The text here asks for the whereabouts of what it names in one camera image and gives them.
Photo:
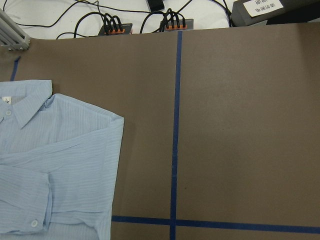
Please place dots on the dark grey labelled box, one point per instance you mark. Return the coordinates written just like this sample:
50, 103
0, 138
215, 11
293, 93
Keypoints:
272, 12

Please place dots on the right orange-port USB hub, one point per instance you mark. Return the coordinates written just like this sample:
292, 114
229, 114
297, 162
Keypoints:
175, 21

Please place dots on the light blue button-up shirt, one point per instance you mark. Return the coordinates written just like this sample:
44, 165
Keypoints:
58, 164

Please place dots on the grey aluminium frame post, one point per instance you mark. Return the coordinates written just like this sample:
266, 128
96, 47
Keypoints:
12, 37

